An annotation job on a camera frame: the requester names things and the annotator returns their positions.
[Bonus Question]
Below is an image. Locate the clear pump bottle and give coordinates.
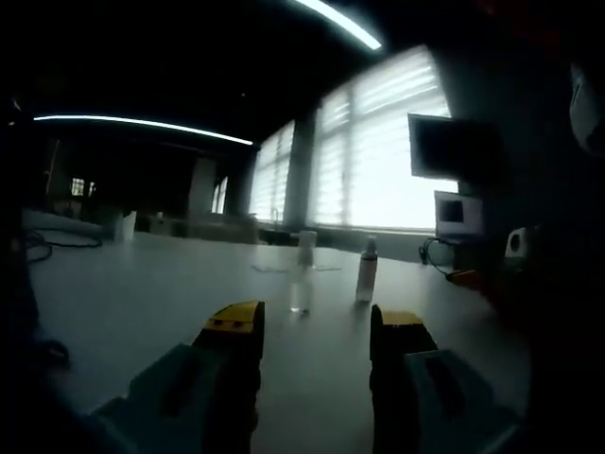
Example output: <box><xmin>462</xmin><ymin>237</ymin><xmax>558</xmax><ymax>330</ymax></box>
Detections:
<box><xmin>288</xmin><ymin>230</ymin><xmax>317</xmax><ymax>314</ymax></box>

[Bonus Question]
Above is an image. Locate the black monitor cable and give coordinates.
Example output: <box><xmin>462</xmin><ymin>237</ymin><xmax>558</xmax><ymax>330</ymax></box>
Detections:
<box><xmin>418</xmin><ymin>236</ymin><xmax>455</xmax><ymax>275</ymax></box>

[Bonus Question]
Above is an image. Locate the dark wall screen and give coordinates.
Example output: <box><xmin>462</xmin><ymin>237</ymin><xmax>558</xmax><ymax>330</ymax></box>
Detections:
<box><xmin>406</xmin><ymin>113</ymin><xmax>502</xmax><ymax>180</ymax></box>

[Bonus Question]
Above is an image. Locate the long ceiling light strip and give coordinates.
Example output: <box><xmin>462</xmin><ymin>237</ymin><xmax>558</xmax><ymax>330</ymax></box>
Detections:
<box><xmin>33</xmin><ymin>113</ymin><xmax>254</xmax><ymax>146</ymax></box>
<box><xmin>292</xmin><ymin>0</ymin><xmax>383</xmax><ymax>51</ymax></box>

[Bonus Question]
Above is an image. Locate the window with white blinds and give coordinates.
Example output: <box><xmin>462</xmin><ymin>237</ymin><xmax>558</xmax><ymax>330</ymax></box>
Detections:
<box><xmin>309</xmin><ymin>44</ymin><xmax>459</xmax><ymax>233</ymax></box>
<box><xmin>249</xmin><ymin>120</ymin><xmax>295</xmax><ymax>223</ymax></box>

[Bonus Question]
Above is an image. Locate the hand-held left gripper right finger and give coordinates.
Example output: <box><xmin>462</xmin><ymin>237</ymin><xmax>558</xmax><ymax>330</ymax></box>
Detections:
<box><xmin>370</xmin><ymin>304</ymin><xmax>521</xmax><ymax>454</ymax></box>

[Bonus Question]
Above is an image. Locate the white framed monitor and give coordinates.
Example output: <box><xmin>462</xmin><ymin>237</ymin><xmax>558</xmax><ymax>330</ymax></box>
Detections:
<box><xmin>433</xmin><ymin>190</ymin><xmax>486</xmax><ymax>237</ymax></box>

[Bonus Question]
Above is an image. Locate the white plant pot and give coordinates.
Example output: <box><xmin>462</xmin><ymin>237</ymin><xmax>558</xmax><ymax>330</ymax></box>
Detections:
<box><xmin>112</xmin><ymin>210</ymin><xmax>138</xmax><ymax>241</ymax></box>

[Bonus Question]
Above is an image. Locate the white pump bottle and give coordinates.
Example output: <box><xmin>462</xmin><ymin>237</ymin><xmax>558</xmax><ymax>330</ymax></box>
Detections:
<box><xmin>354</xmin><ymin>236</ymin><xmax>379</xmax><ymax>304</ymax></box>

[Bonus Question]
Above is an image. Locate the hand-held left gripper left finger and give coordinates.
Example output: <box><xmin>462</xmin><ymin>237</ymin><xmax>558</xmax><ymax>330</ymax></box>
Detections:
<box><xmin>92</xmin><ymin>298</ymin><xmax>266</xmax><ymax>454</ymax></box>

